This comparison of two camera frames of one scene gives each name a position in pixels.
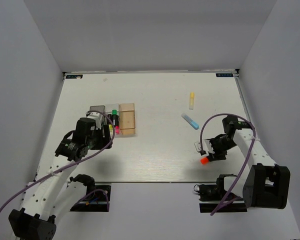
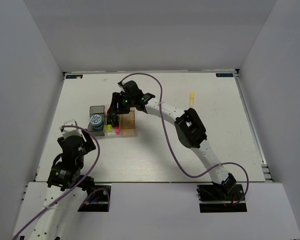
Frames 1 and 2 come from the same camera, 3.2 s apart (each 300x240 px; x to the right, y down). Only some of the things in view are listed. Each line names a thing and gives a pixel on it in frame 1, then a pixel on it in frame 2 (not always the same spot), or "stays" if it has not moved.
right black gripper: x=217 y=155 -> x=117 y=98
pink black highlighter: x=117 y=128 stays
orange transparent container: x=127 y=118 stays
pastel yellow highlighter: x=191 y=100 stays
